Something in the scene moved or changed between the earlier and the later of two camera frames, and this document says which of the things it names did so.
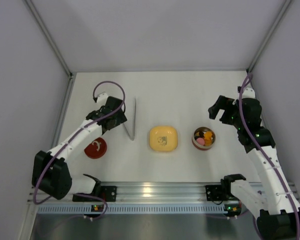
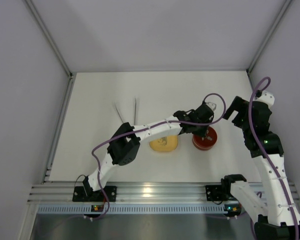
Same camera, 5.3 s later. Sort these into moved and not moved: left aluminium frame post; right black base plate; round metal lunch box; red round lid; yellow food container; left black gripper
Moved: red round lid; left black gripper
Not moved: left aluminium frame post; yellow food container; right black base plate; round metal lunch box
